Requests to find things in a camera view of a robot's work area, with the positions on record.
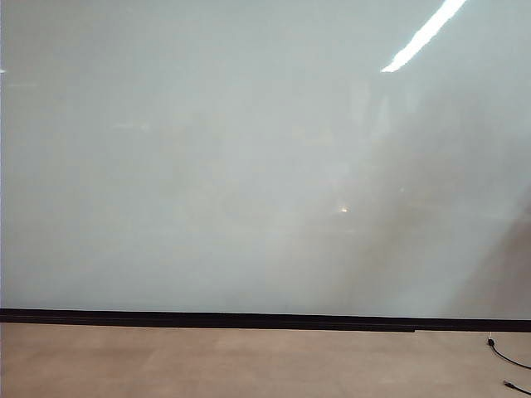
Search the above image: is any black whiteboard bottom rail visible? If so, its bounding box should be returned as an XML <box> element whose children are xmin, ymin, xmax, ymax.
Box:
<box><xmin>0</xmin><ymin>308</ymin><xmax>531</xmax><ymax>334</ymax></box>

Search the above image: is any black cable with plug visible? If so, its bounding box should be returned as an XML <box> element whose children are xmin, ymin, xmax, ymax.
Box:
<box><xmin>486</xmin><ymin>331</ymin><xmax>531</xmax><ymax>371</ymax></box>

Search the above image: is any black cable end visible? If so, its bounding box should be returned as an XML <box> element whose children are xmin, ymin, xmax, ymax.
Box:
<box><xmin>503</xmin><ymin>379</ymin><xmax>531</xmax><ymax>396</ymax></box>

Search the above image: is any glass whiteboard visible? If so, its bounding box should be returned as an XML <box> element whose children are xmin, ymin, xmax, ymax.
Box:
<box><xmin>0</xmin><ymin>0</ymin><xmax>531</xmax><ymax>321</ymax></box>

